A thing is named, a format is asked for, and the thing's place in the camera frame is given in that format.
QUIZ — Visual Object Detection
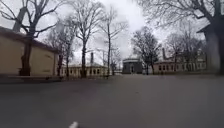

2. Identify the pale building with dark windows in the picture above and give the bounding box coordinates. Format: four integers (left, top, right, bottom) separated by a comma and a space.
152, 48, 208, 74

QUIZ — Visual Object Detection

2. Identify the robot's own part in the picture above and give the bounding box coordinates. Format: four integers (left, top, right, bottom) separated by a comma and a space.
68, 121, 80, 128

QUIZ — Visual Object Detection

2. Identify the dark dense tree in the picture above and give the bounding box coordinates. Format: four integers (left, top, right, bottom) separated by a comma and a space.
130, 26, 162, 76

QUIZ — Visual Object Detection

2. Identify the group of bare trees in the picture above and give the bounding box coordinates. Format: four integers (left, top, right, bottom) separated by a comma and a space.
164, 23, 208, 73

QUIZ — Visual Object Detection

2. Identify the large bare tree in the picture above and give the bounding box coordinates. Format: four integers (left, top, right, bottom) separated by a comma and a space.
0, 0, 66, 77
134, 0, 224, 29

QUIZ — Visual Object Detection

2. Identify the grey asphalt road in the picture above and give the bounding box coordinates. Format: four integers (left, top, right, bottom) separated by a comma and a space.
0, 73, 224, 128

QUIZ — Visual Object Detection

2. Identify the yellow building with dark roof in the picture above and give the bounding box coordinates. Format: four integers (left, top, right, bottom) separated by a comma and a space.
0, 25, 60, 77

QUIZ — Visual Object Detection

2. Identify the small grey building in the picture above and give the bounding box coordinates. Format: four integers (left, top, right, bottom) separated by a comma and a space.
121, 57, 144, 75

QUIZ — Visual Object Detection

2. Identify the long low yellow building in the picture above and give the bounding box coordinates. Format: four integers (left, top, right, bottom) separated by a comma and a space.
59, 51, 110, 79

